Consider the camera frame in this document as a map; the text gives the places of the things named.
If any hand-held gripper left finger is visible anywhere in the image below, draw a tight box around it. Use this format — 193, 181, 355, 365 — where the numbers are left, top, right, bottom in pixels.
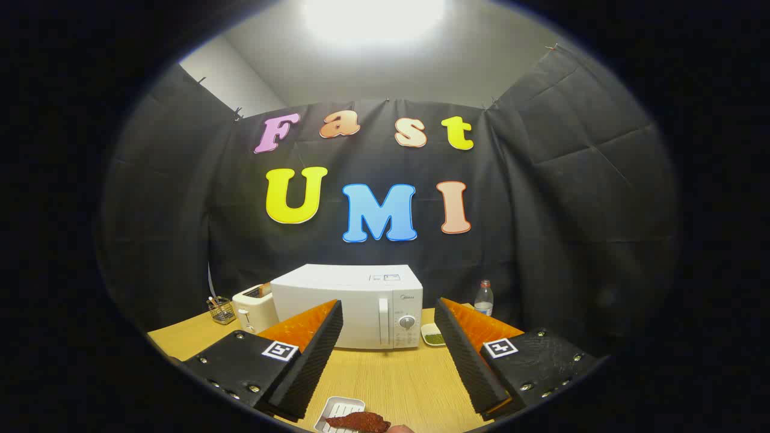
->
179, 299, 344, 422

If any red-brown meat piece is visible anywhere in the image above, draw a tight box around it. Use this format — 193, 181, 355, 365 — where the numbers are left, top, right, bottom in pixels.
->
325, 412, 392, 433

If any clear water bottle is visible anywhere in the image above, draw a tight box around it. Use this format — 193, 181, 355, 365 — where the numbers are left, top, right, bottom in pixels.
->
474, 280, 494, 318

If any white toaster oven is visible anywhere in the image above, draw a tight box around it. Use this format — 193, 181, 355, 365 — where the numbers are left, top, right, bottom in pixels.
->
270, 263, 424, 351

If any white divided bean tray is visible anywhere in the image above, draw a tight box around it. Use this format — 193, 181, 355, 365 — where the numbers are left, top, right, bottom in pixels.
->
420, 322, 447, 348

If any wire mesh basket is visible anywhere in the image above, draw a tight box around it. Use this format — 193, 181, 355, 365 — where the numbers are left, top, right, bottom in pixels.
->
208, 296, 236, 325

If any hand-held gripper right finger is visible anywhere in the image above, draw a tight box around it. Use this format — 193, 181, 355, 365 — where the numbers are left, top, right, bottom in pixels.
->
434, 296, 602, 422

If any black backdrop cloth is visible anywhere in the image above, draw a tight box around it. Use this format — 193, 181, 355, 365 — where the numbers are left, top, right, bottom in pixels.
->
99, 42, 680, 361

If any white bread toaster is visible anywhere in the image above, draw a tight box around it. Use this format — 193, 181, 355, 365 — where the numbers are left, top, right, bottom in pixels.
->
232, 283, 279, 334

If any white ribbed small plate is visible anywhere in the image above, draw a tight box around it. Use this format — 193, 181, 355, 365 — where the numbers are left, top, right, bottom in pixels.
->
313, 396, 366, 433

